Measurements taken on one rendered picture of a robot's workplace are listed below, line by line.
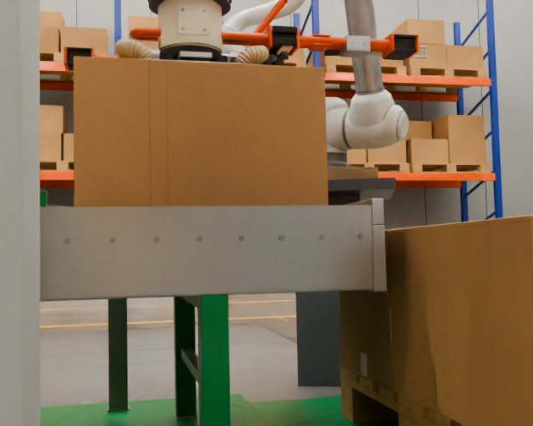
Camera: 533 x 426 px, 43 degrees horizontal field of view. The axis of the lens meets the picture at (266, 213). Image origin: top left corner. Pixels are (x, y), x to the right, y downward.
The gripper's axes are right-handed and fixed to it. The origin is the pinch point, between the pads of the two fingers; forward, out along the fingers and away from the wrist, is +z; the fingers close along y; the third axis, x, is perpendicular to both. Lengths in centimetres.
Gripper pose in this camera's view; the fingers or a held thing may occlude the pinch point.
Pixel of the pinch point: (284, 41)
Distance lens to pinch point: 192.6
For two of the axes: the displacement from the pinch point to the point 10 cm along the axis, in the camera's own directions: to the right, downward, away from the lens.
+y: 0.2, 10.0, -0.8
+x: -9.8, 0.0, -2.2
